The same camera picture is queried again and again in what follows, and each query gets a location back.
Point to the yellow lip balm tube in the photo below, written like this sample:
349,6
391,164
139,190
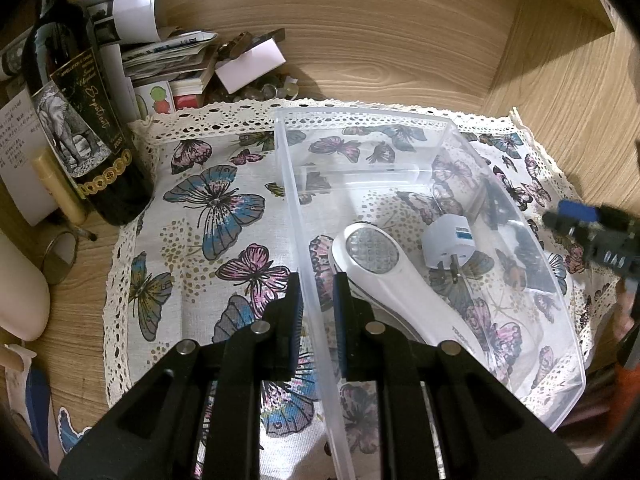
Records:
57,187

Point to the clear plastic storage box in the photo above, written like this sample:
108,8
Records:
350,117

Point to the white plug adapter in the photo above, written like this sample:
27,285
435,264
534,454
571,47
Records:
445,240

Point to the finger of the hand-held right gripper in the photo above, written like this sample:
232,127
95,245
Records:
562,222
577,209

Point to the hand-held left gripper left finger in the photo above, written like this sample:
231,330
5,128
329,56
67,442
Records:
295,310

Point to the dark wine bottle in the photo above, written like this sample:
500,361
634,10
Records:
115,180

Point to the pile of bottle caps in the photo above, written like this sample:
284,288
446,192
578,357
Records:
265,89

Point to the fruit sticker sheet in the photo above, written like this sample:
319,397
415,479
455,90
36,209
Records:
155,99

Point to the beige rounded cylinder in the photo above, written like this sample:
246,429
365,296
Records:
22,290

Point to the person's right hand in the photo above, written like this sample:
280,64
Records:
629,310

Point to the butterfly print lace cloth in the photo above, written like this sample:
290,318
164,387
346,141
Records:
210,200

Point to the blue butterfly sticker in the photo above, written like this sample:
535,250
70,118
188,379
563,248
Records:
70,432

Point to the stack of booklets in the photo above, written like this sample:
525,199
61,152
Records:
165,57

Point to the pale pink folded card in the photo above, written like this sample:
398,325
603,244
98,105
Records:
247,67

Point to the handwritten white note paper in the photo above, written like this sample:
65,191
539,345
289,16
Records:
22,160

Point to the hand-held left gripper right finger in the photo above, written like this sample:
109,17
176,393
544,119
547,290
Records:
340,310

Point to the white handheld massager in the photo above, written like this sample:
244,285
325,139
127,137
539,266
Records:
395,280

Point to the brown metal clip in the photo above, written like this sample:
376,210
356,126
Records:
245,42

